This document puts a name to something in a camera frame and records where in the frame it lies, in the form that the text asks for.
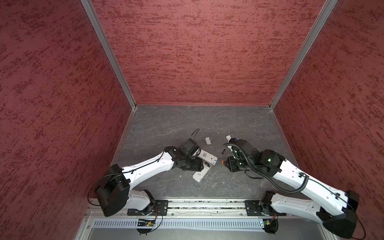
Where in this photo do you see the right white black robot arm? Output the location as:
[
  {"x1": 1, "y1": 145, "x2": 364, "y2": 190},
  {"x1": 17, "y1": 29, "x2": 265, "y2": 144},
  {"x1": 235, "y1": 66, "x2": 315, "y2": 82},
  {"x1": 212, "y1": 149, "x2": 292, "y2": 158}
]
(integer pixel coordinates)
[{"x1": 223, "y1": 138, "x2": 360, "y2": 239}]

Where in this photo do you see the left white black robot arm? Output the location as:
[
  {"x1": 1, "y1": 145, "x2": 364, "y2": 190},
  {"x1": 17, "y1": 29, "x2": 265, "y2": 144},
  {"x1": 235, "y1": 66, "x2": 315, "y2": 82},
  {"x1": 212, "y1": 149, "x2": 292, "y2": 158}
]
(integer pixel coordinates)
[{"x1": 90, "y1": 138, "x2": 207, "y2": 217}]

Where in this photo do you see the left aluminium corner post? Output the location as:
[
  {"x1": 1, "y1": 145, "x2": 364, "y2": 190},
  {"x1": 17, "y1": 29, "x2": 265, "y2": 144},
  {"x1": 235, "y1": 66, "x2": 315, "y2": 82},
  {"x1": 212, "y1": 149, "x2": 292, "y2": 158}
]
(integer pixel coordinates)
[{"x1": 81, "y1": 0, "x2": 137, "y2": 111}]

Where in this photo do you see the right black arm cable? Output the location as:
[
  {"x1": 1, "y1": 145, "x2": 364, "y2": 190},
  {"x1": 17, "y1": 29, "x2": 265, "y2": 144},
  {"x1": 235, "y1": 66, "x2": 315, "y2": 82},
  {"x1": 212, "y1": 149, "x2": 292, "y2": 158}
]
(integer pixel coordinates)
[{"x1": 223, "y1": 140, "x2": 310, "y2": 195}]

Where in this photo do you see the white AC remote control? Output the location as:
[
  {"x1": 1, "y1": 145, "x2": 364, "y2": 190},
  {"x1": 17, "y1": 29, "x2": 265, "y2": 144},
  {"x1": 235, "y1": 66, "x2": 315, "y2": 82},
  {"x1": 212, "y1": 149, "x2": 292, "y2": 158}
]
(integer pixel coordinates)
[{"x1": 198, "y1": 150, "x2": 218, "y2": 165}]

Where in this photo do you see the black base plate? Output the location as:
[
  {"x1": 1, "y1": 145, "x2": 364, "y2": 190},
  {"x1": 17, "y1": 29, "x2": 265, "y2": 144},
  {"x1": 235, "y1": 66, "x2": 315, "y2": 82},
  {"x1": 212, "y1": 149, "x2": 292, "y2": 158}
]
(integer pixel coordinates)
[
  {"x1": 127, "y1": 200, "x2": 169, "y2": 217},
  {"x1": 245, "y1": 200, "x2": 287, "y2": 217}
]

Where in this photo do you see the right aluminium corner post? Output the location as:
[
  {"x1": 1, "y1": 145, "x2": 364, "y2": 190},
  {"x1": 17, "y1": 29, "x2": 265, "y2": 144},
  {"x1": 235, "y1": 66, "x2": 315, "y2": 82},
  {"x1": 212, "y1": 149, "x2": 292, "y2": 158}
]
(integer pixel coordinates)
[{"x1": 269, "y1": 0, "x2": 338, "y2": 112}]

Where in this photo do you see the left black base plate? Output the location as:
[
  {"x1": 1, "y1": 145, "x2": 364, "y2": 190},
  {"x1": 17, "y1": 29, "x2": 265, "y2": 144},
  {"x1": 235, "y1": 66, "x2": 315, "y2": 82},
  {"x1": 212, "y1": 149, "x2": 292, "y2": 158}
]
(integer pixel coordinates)
[{"x1": 127, "y1": 200, "x2": 169, "y2": 217}]

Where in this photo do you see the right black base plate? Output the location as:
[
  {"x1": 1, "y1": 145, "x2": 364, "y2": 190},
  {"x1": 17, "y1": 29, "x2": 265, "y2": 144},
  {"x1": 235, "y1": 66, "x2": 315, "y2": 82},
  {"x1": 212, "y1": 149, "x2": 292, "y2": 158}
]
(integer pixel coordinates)
[{"x1": 245, "y1": 200, "x2": 287, "y2": 217}]

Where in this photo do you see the white slotted cable duct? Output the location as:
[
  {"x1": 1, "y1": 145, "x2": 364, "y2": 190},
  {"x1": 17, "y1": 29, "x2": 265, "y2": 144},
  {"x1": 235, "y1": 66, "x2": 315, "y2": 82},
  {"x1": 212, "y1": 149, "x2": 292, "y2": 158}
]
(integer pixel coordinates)
[{"x1": 92, "y1": 218, "x2": 264, "y2": 232}]

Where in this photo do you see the aluminium corner post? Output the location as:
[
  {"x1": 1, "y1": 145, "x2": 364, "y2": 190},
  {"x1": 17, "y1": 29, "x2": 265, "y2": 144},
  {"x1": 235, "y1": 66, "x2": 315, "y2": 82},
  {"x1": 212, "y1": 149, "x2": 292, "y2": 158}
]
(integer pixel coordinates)
[
  {"x1": 269, "y1": 0, "x2": 338, "y2": 112},
  {"x1": 81, "y1": 0, "x2": 137, "y2": 111}
]

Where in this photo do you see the grey remote battery cover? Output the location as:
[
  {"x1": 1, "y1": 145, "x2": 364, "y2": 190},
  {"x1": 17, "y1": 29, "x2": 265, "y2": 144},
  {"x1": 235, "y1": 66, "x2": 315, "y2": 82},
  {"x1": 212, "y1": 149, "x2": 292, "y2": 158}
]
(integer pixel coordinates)
[{"x1": 205, "y1": 137, "x2": 212, "y2": 145}]

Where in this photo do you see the grey remote control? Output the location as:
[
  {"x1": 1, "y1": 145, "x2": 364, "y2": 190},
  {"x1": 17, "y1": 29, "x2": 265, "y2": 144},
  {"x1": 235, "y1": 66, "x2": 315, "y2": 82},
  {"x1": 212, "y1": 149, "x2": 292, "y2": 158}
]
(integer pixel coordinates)
[{"x1": 193, "y1": 161, "x2": 212, "y2": 183}]

